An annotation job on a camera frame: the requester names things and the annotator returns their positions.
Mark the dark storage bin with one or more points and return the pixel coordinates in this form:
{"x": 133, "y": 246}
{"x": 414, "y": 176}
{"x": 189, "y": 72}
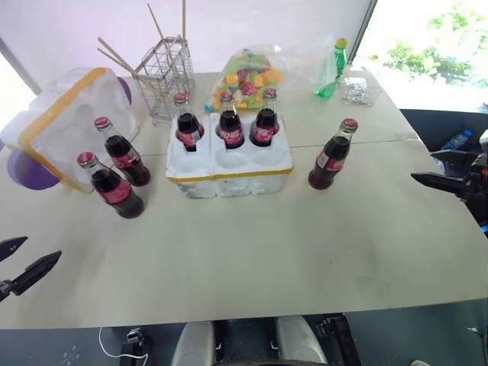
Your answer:
{"x": 423, "y": 127}

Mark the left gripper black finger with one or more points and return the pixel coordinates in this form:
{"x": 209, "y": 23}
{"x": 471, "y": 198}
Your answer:
{"x": 13, "y": 245}
{"x": 36, "y": 271}

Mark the white foam bottle tray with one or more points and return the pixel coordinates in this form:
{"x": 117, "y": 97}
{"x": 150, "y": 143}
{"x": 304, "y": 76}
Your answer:
{"x": 236, "y": 171}

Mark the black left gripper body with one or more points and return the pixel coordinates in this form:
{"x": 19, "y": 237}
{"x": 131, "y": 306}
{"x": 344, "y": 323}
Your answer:
{"x": 5, "y": 290}

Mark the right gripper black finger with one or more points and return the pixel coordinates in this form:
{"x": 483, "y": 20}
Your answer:
{"x": 459, "y": 157}
{"x": 444, "y": 183}

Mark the grey rounded shape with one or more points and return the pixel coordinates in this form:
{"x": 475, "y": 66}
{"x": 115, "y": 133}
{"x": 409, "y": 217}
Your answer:
{"x": 192, "y": 345}
{"x": 299, "y": 341}

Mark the dark window frame post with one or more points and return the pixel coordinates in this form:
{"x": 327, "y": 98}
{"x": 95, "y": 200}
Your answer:
{"x": 364, "y": 26}

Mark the wooden chopstick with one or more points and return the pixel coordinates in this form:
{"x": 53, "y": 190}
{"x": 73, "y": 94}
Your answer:
{"x": 116, "y": 55}
{"x": 184, "y": 19}
{"x": 114, "y": 60}
{"x": 156, "y": 22}

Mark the black table clamp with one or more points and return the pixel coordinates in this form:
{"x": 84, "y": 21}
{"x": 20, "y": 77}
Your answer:
{"x": 339, "y": 339}
{"x": 133, "y": 347}

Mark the blue-capped plastic water bottle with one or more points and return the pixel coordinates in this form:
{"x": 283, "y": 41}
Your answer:
{"x": 456, "y": 140}

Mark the glass cola bottle red cap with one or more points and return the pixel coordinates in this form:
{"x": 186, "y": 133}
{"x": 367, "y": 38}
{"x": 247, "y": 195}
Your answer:
{"x": 264, "y": 129}
{"x": 189, "y": 131}
{"x": 230, "y": 131}
{"x": 126, "y": 160}
{"x": 116, "y": 192}
{"x": 329, "y": 160}

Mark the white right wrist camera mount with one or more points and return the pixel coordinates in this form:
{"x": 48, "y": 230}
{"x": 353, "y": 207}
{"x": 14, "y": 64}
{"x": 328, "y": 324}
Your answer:
{"x": 484, "y": 140}

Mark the clear plastic container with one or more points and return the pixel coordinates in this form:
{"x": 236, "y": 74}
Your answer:
{"x": 360, "y": 89}

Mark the purple round plate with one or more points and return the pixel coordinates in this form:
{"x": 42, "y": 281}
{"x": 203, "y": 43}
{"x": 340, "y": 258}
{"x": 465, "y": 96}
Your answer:
{"x": 28, "y": 171}
{"x": 125, "y": 91}

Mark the clear bag of colourful toys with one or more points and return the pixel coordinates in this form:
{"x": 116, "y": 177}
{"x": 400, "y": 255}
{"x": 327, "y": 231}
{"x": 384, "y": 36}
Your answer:
{"x": 248, "y": 82}

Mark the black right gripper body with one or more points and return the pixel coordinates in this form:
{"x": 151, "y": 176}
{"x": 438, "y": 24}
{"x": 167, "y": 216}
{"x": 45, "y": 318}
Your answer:
{"x": 478, "y": 190}

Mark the green plastic bottle yellow cap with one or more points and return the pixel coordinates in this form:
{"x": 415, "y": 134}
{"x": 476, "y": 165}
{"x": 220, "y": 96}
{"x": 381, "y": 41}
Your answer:
{"x": 335, "y": 65}

